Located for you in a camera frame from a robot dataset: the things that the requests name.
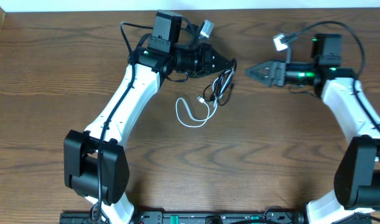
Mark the black USB cable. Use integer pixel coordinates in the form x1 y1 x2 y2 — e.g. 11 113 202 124
202 58 238 106

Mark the white USB cable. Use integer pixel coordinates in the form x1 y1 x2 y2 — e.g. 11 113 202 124
175 68 236 128

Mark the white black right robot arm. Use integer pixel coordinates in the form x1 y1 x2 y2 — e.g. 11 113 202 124
245 34 380 223

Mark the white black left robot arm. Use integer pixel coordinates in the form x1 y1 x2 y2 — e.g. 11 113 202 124
63 10 236 223

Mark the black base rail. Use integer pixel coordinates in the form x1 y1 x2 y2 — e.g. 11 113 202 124
59 210 373 224

